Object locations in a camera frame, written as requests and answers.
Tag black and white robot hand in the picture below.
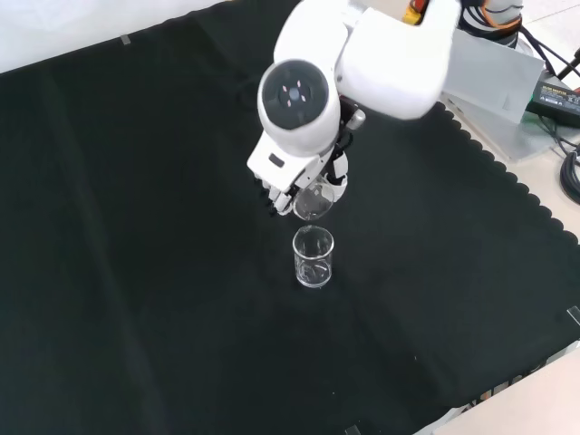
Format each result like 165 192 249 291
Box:
246 134 351 218

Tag small clear glass beaker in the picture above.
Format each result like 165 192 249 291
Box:
292 178 337 224

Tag tall clear glass beaker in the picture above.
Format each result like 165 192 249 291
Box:
291 226 337 290

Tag black bench cloth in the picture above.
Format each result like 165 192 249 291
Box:
0 0 580 435

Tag yellow stop button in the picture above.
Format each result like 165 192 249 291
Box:
401 0 430 27

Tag pale grey board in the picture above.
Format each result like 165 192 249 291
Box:
436 27 580 165

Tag black power adapter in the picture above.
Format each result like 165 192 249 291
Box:
524 71 580 129

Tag orange cable with clip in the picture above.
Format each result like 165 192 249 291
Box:
478 0 523 30

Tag thin black cable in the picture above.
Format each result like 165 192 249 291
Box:
518 23 580 82

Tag coiled black cable bundle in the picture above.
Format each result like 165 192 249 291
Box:
558 150 580 206

